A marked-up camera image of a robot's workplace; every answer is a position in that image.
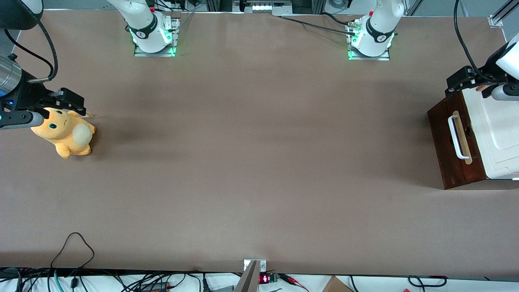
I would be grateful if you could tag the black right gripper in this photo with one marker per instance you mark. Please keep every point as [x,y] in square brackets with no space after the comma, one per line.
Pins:
[29,96]

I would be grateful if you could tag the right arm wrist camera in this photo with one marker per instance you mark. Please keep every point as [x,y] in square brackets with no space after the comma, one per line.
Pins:
[20,119]

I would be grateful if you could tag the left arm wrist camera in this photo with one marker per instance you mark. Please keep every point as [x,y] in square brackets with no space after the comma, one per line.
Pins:
[507,92]

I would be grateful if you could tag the dark brown wooden drawer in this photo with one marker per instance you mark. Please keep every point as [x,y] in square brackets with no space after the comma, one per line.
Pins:
[442,138]

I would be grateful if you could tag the orange strip on cabinet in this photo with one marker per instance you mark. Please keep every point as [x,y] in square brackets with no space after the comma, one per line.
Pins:
[482,88]

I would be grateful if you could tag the red clip leads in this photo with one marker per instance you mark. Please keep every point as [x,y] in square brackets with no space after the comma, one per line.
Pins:
[294,280]

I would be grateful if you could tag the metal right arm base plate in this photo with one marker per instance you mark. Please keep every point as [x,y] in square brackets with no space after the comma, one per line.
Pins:
[142,53]

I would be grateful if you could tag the white power strip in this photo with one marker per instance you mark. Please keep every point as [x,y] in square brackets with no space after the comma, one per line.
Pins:
[261,7]

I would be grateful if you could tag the red LED display module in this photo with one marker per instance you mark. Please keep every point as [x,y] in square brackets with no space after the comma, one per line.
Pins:
[265,278]

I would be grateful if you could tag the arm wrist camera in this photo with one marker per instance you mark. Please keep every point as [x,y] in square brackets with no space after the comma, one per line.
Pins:
[507,92]
[20,119]

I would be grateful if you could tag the brown cardboard piece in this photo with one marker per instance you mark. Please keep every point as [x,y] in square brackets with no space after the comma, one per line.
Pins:
[336,285]

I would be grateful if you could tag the white and brown drawer cabinet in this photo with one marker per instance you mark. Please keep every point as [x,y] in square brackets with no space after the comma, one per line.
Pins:
[502,134]

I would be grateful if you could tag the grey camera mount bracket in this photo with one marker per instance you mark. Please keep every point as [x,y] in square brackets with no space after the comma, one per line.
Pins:
[249,278]

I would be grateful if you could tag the black power adapter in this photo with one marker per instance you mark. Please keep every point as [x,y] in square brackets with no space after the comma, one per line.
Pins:
[156,286]

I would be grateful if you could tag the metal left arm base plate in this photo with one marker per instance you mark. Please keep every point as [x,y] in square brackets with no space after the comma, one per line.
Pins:
[383,58]

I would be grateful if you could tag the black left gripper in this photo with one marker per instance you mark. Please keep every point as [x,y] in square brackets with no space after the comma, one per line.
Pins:
[482,78]

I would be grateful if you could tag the orange plush toy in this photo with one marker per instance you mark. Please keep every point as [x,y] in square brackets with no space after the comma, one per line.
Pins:
[65,136]

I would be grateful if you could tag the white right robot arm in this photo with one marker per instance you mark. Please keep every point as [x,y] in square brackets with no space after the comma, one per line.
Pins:
[146,24]

